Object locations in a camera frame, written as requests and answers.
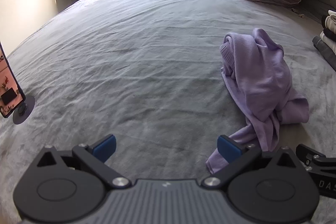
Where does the purple sweater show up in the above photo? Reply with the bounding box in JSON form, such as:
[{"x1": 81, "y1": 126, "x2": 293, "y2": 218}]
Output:
[{"x1": 205, "y1": 28, "x2": 310, "y2": 175}]

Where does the round dark phone stand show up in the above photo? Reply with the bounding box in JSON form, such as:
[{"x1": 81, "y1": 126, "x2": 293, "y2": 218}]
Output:
[{"x1": 13, "y1": 96, "x2": 35, "y2": 125}]

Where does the folded grey garment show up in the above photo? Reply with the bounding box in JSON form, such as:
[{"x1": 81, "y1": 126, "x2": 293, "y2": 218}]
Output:
[{"x1": 312, "y1": 36, "x2": 336, "y2": 71}]

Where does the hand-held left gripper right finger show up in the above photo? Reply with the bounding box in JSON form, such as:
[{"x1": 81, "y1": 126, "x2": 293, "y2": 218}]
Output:
[{"x1": 201, "y1": 135, "x2": 300, "y2": 189}]

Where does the folded black garment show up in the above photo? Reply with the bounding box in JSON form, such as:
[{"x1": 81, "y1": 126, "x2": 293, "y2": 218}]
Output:
[{"x1": 322, "y1": 15, "x2": 336, "y2": 43}]

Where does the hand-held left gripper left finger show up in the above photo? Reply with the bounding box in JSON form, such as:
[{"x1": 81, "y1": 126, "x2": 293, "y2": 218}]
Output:
[{"x1": 37, "y1": 134, "x2": 133, "y2": 189}]

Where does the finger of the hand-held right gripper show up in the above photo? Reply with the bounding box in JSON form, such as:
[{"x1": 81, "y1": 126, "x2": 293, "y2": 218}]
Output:
[{"x1": 296, "y1": 144, "x2": 328, "y2": 170}]

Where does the smartphone with lit screen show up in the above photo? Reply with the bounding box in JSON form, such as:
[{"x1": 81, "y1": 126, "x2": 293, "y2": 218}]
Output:
[{"x1": 0, "y1": 40, "x2": 26, "y2": 119}]

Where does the folded beige garment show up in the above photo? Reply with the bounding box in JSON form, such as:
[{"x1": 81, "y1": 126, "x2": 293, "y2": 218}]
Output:
[{"x1": 325, "y1": 14, "x2": 336, "y2": 33}]

